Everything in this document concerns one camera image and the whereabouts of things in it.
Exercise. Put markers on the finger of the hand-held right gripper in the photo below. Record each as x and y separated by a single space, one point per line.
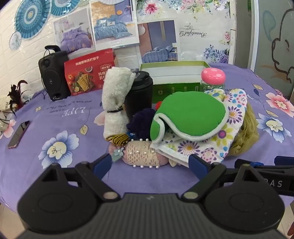
284 160
258 164

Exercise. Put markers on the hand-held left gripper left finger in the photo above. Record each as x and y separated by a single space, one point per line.
103 164

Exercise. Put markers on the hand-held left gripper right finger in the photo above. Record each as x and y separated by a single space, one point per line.
197 165

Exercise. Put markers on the yellow black shoelaces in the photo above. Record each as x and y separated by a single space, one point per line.
117 139

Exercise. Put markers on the olive bath loofah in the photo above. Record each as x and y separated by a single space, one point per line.
248 131

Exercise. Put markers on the pink lace pearl fabric roll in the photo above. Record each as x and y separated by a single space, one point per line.
140 151

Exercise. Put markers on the green padded oven mitt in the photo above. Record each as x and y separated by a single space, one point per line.
193 112

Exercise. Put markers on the floral print oven mitt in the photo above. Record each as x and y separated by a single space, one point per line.
232 115

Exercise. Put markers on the white fluffy towel roll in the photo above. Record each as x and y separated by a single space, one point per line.
114 92

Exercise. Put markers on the green cardboard box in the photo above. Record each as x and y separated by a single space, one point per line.
174 89

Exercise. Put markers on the purple floral tablecloth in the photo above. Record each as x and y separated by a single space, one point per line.
69 119

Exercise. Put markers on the purple knitted hat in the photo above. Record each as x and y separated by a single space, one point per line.
142 121

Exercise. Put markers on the red fabric rose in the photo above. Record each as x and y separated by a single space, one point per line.
158 105

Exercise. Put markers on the black lidded cup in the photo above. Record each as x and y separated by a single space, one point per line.
139 96

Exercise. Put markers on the clear bottle with pink lid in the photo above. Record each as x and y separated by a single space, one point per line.
212 77

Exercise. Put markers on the dark smartphone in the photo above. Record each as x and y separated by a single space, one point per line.
18 135

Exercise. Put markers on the red cracker box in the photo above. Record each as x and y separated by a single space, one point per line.
85 75

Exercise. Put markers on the black speaker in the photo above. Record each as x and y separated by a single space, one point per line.
54 75

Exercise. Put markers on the dark feather decoration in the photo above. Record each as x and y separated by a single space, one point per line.
17 92

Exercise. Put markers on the cartoon printed panel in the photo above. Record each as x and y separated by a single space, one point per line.
275 46

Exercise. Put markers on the plaid bedding poster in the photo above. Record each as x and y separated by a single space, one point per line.
158 41

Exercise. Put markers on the purple bedding poster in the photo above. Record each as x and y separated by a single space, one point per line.
73 34

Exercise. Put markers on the white floral poster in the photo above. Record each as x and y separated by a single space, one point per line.
202 23

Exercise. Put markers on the small pale paper fan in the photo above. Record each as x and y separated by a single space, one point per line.
15 40

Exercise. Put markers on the large blue paper fan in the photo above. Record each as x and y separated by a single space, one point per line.
32 18

